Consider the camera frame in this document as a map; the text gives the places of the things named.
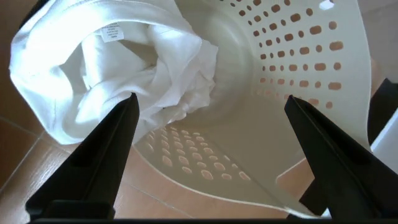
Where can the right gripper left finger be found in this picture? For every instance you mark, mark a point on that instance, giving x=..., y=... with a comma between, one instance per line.
x=93, y=174

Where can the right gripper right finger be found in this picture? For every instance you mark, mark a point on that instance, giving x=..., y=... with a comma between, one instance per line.
x=351, y=174

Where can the white garment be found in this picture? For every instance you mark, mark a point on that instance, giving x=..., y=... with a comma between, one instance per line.
x=93, y=71

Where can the white laundry basket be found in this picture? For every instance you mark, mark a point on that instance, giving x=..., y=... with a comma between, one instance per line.
x=280, y=124

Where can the beige curtain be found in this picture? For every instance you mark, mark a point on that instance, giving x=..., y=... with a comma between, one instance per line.
x=382, y=31

